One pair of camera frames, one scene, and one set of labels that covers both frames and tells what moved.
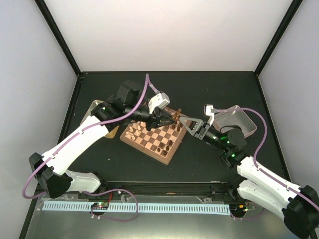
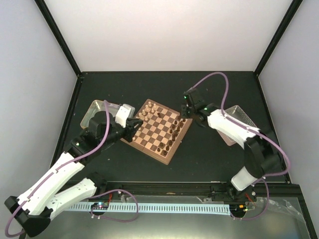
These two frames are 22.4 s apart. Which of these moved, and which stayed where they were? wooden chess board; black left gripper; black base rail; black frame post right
Moved: black left gripper
Stayed: wooden chess board; black base rail; black frame post right
